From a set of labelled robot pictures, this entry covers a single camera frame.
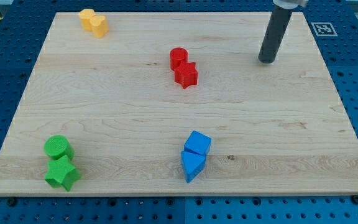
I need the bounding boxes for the green star block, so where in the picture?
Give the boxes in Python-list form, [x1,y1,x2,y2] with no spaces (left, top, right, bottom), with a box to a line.
[44,155,81,192]

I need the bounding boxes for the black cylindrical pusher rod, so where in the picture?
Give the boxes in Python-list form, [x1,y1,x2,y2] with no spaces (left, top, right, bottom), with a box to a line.
[258,5,293,63]

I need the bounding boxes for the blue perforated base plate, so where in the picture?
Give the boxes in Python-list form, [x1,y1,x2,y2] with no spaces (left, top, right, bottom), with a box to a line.
[0,1,358,223]

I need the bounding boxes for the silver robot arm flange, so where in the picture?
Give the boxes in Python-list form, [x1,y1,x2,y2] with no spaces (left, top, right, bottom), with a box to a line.
[273,0,308,9]

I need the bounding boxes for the red cylinder block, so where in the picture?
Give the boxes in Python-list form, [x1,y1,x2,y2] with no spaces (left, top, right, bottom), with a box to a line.
[169,47,188,70]

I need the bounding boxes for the blue triangle block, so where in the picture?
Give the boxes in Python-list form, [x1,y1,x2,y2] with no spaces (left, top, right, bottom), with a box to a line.
[181,151,206,183]

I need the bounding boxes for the white fiducial marker tag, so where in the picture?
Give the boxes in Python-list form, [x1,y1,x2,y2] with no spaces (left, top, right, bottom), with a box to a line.
[311,22,337,37]

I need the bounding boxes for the light wooden board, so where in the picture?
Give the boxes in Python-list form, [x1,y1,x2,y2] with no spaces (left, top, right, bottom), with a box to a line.
[0,12,358,197]

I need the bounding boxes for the red star block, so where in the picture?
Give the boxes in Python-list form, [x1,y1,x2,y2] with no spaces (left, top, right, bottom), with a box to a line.
[174,61,198,89]

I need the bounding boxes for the yellow hexagon block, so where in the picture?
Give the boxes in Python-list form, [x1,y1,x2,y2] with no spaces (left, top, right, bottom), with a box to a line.
[78,9,96,31]

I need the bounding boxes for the green cylinder block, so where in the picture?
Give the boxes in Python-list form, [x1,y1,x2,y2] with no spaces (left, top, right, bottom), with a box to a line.
[44,135,75,160]

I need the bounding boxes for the blue cube block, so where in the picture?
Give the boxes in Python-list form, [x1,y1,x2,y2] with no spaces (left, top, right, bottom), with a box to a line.
[184,131,212,156]

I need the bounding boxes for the yellow heart block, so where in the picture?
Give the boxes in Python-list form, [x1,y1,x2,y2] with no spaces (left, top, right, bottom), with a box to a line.
[89,16,109,38]

